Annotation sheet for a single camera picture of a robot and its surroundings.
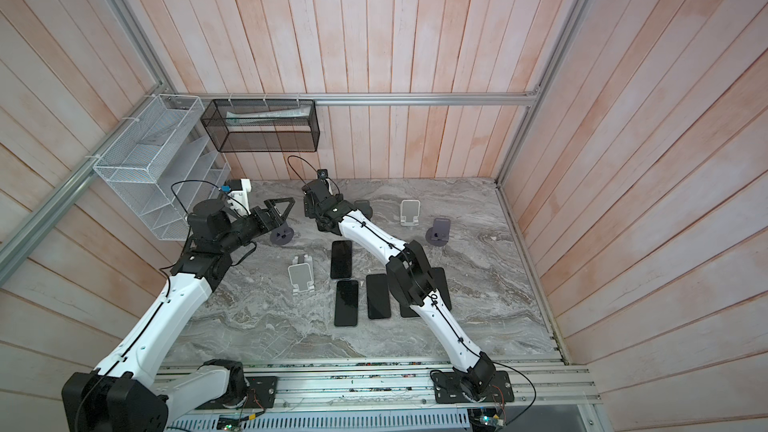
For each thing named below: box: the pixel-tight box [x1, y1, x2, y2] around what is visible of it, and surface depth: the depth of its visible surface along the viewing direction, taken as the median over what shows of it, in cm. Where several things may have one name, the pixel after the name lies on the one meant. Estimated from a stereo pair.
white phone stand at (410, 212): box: [400, 199, 421, 226], surface depth 109 cm
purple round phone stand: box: [425, 218, 451, 247], surface depth 101 cm
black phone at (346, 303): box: [334, 280, 359, 327], surface depth 90 cm
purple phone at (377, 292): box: [366, 273, 391, 319], surface depth 92 cm
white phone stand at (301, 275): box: [287, 254, 315, 295], surface depth 92 cm
